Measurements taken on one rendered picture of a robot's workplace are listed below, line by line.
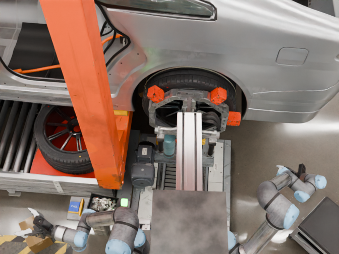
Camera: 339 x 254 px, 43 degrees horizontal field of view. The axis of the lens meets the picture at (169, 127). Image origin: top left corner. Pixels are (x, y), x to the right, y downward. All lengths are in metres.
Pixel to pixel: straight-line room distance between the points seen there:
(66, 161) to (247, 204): 1.51
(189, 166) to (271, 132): 2.58
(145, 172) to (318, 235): 1.33
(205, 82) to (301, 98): 0.65
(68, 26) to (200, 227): 0.91
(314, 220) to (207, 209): 2.01
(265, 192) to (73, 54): 1.13
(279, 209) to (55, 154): 1.80
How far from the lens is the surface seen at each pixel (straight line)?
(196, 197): 1.47
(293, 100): 2.98
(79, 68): 1.96
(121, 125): 3.18
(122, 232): 2.03
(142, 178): 3.29
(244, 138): 3.96
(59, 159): 3.32
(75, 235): 2.27
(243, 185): 3.75
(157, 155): 3.65
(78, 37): 1.80
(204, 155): 3.57
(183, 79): 2.79
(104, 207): 3.06
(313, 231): 3.37
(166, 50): 2.58
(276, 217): 2.22
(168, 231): 1.43
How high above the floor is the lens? 3.39
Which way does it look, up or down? 59 degrees down
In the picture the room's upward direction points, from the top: 1 degrees clockwise
